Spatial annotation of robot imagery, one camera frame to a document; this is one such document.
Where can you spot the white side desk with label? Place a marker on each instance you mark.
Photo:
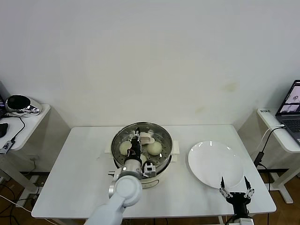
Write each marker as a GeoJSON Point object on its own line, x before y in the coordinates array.
{"type": "Point", "coordinates": [281, 140]}

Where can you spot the small grey usb hub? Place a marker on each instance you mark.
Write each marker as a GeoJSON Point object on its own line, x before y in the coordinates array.
{"type": "Point", "coordinates": [6, 146]}

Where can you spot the round glass pot lid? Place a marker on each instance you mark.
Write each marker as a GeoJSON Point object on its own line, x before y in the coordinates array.
{"type": "Point", "coordinates": [147, 139]}

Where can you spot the white wall socket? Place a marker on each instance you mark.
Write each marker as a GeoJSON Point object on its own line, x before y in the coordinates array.
{"type": "Point", "coordinates": [33, 159]}

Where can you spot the dark laptop edge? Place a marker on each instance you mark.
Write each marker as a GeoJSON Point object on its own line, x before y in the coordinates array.
{"type": "Point", "coordinates": [1, 107]}

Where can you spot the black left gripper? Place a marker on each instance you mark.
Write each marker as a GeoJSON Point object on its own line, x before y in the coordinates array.
{"type": "Point", "coordinates": [135, 150]}

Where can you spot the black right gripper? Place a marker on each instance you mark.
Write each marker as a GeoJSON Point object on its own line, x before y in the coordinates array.
{"type": "Point", "coordinates": [240, 201]}

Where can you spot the round white plate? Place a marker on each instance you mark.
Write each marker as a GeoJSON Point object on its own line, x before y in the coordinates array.
{"type": "Point", "coordinates": [211, 161]}

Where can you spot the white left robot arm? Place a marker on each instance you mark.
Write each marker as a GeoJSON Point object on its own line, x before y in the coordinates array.
{"type": "Point", "coordinates": [126, 189]}

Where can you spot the small printed desk label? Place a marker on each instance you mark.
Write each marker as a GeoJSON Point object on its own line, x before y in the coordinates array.
{"type": "Point", "coordinates": [264, 111]}

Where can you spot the open grey laptop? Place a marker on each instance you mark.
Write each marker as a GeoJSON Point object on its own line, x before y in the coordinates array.
{"type": "Point", "coordinates": [293, 122]}

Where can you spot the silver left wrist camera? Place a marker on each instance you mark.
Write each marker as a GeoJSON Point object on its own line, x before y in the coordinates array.
{"type": "Point", "coordinates": [149, 169]}

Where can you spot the perforated steel steamer basket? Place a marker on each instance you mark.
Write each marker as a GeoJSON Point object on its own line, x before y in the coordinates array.
{"type": "Point", "coordinates": [162, 167]}

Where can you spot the black computer mouse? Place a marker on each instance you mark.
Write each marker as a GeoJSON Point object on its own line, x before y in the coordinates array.
{"type": "Point", "coordinates": [3, 130]}

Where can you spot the cream electric cooking pot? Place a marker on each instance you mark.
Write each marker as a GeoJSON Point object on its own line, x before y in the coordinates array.
{"type": "Point", "coordinates": [159, 179]}

